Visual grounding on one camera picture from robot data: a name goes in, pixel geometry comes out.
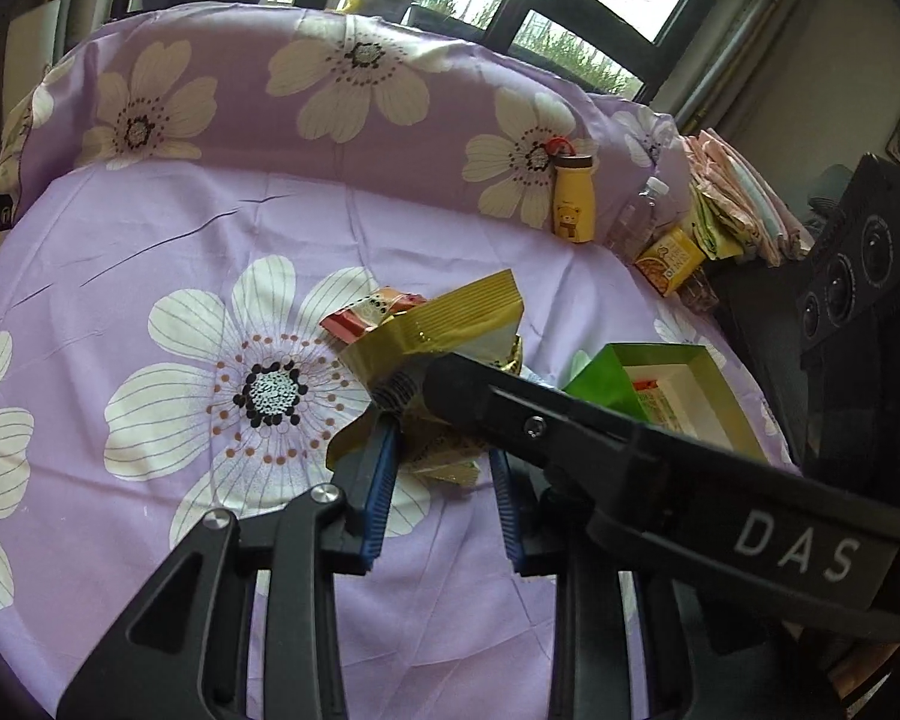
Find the yellow drink carton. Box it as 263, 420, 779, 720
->
634, 227, 707, 293

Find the yellow bear bottle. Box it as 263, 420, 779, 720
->
536, 136, 597, 245

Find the stack of folded cloths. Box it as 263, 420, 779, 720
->
682, 130, 807, 267

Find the yellow snack packet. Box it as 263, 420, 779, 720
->
631, 379, 680, 428

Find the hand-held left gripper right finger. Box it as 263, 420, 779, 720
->
490, 448, 695, 720

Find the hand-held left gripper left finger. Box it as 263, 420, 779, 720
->
56, 401, 402, 720

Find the clear plastic bottle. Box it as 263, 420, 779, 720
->
606, 176, 672, 265

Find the gold snack packet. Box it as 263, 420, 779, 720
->
326, 268, 526, 485

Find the purple floral bedsheet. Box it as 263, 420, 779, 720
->
0, 161, 800, 720

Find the green cardboard box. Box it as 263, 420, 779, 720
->
562, 343, 770, 462

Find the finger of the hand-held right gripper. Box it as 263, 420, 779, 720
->
373, 351, 640, 515

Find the black plant pot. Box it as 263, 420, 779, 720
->
405, 4, 490, 40

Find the brown snack bag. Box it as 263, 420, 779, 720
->
679, 274, 721, 312

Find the purple floral folded quilt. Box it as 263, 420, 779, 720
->
0, 1, 698, 241

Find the yellow green folded cloth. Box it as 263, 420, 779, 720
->
682, 184, 747, 262

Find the red snack packet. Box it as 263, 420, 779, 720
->
319, 286, 428, 346

